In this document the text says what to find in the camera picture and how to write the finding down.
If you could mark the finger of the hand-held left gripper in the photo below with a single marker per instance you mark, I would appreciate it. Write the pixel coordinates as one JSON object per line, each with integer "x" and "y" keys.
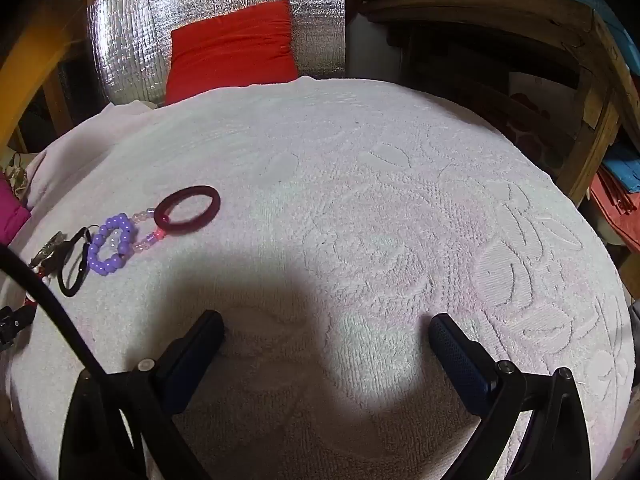
{"x": 12, "y": 327}

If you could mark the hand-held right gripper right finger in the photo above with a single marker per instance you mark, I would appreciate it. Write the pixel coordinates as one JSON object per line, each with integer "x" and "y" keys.
{"x": 457, "y": 360}

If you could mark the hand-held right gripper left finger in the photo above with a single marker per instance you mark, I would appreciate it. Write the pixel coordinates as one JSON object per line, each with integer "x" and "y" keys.
{"x": 192, "y": 360}

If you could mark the grey metal ornament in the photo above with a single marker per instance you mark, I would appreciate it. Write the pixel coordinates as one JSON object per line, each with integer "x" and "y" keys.
{"x": 50, "y": 250}

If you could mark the magenta pillow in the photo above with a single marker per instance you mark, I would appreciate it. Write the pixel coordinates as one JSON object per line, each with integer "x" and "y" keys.
{"x": 10, "y": 215}

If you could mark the dark red bangle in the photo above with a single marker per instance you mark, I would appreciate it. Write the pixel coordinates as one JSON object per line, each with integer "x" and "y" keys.
{"x": 161, "y": 215}

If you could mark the floral patterned cloth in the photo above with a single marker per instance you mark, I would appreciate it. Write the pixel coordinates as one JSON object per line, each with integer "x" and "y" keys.
{"x": 17, "y": 177}

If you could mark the white embossed blanket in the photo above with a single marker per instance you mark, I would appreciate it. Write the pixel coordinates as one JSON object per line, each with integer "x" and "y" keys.
{"x": 375, "y": 185}

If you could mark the pale pink bedsheet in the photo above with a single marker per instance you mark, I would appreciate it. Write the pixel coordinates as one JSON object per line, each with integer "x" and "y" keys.
{"x": 80, "y": 140}

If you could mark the red folder stack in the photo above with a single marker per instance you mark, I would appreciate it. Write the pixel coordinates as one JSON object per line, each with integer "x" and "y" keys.
{"x": 620, "y": 215}

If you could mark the blue folder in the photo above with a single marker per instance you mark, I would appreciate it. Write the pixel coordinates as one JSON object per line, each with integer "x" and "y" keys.
{"x": 625, "y": 167}

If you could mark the yellow wooden cabinet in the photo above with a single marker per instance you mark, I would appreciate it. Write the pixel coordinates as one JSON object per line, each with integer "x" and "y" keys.
{"x": 30, "y": 50}

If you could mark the silver foil insulation mat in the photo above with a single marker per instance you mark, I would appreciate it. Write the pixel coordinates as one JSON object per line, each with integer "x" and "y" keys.
{"x": 125, "y": 50}

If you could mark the red pillow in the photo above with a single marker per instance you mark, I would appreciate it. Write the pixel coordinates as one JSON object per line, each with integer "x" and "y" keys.
{"x": 230, "y": 50}

